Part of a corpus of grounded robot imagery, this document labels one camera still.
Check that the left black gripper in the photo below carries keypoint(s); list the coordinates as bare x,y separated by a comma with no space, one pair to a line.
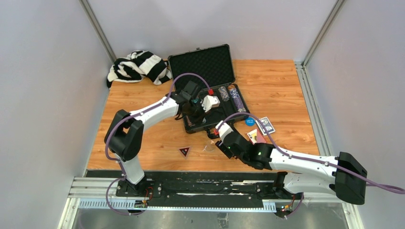
199,119

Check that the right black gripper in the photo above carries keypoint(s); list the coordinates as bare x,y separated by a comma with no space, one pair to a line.
219,144

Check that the blue small blind button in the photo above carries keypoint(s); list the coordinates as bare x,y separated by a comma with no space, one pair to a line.
250,121

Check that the blue playing card box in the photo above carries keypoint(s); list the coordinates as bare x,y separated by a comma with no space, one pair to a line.
265,126

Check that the black poker set case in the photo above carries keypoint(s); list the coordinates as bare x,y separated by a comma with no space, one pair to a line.
210,68

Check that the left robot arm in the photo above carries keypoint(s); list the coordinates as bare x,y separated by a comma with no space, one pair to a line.
124,136

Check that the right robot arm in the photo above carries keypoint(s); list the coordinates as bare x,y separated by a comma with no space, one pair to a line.
300,173

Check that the red playing card box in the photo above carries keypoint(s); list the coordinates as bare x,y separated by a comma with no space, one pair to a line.
255,137

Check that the clear acrylic dealer button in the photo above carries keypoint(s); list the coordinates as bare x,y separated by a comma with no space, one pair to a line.
209,146

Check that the blue purple chip stack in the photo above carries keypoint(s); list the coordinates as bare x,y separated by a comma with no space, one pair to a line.
236,98

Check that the triangular all in marker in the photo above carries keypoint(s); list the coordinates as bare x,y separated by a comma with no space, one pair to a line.
184,151

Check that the black white striped cloth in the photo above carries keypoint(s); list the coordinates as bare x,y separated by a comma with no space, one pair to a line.
137,66

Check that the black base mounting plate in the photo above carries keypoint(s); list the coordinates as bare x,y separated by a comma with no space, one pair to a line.
207,189

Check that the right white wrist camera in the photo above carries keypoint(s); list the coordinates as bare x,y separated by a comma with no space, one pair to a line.
223,129

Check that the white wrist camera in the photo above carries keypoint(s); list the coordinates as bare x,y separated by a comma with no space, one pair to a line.
223,129
210,101

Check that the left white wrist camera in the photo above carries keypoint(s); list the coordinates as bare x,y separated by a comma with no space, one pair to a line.
210,101

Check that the aluminium frame rail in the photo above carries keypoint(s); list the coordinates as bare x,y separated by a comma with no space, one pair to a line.
313,110

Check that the left aluminium corner post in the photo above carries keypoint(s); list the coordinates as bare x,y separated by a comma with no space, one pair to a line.
98,29

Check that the aluminium corner post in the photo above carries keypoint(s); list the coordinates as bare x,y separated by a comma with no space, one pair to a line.
323,31
98,29

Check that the right aluminium corner post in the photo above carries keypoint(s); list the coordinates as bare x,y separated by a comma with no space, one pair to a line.
323,31

